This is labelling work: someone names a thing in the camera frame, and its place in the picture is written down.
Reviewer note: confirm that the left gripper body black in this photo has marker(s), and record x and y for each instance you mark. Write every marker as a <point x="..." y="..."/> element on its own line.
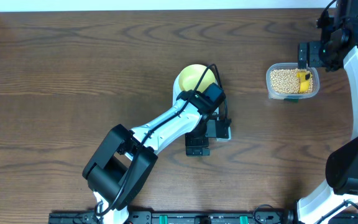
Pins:
<point x="197" y="140"/>

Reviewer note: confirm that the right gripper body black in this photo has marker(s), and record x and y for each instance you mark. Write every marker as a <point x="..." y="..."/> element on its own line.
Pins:
<point x="319" y="55"/>

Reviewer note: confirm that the yellow measuring scoop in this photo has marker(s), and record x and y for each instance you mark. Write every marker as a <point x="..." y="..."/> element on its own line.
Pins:
<point x="304" y="80"/>

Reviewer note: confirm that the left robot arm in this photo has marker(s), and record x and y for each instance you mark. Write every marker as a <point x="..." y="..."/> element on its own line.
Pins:
<point x="123" y="161"/>

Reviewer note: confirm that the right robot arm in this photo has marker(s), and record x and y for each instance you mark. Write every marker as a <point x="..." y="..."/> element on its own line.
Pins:
<point x="339" y="189"/>

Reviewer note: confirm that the white digital kitchen scale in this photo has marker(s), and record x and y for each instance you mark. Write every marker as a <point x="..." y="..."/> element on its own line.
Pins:
<point x="177" y="90"/>

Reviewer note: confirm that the yellow bowl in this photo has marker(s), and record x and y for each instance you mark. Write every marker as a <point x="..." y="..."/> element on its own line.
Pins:
<point x="190" y="76"/>

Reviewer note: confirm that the clear plastic container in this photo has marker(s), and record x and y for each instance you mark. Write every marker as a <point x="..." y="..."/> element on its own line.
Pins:
<point x="272" y="94"/>

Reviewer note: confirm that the soybeans pile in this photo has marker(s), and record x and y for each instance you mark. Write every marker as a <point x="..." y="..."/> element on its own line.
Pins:
<point x="285" y="81"/>

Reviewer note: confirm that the black mounting rail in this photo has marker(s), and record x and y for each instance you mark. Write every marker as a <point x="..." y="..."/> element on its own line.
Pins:
<point x="144" y="217"/>

